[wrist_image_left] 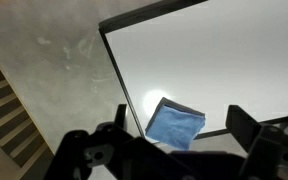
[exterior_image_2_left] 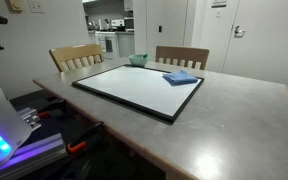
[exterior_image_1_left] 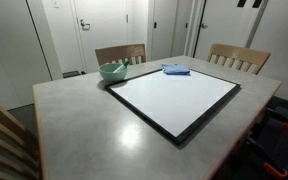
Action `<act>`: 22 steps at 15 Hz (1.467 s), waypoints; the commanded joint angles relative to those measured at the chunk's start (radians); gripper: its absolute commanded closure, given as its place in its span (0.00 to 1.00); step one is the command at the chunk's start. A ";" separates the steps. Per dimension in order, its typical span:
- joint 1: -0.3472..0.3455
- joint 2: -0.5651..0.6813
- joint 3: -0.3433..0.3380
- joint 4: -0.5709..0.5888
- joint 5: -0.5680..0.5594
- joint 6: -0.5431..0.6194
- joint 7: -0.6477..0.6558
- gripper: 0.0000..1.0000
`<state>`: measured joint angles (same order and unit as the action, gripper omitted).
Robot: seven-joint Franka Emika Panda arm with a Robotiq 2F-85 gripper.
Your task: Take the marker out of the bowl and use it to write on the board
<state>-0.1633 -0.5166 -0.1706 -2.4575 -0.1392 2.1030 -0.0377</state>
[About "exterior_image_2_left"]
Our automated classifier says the silver lever door handle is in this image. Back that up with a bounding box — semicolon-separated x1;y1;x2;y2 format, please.
233;25;247;39

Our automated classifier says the grey kitchen cabinet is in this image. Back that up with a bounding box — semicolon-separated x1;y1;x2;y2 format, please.
117;32;136;58

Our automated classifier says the black clamp with red grip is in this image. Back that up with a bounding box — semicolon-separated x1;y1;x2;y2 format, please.
36;98;67;120

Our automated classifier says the folded blue cloth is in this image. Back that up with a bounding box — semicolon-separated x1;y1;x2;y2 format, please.
161;69;199;87

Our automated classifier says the white door with lever handle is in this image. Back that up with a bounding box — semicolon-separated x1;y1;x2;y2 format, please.
221;0;288;86

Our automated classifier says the door sign plaque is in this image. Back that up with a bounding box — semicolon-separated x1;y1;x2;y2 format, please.
211;0;228;9

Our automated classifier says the silver metal bracket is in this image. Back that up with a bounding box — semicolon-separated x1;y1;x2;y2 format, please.
16;106;43;132

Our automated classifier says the white kitchen oven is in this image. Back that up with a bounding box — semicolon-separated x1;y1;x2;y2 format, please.
94;31;120;61

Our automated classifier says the beige wall thermostat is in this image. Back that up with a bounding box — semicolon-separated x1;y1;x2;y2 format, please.
5;0;25;13

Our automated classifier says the mint green bowl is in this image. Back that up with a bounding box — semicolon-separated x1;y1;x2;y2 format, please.
128;53;149;68

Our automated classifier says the wooden slat-back chair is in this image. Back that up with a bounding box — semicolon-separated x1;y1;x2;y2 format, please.
154;45;211;71
48;43;106;73

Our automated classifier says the black framed whiteboard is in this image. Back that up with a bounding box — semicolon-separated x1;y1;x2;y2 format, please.
71;63;206;125

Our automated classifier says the white countertop appliance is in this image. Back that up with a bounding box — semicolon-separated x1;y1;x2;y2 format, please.
110;18;126;28

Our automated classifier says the white double switch plate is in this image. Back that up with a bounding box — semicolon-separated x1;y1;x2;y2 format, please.
27;0;46;14

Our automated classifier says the black clamp with orange grip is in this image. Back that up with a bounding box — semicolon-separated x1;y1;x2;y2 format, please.
66;120;105;155

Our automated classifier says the aluminium profile rail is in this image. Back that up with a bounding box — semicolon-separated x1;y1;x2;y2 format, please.
0;132;68;180

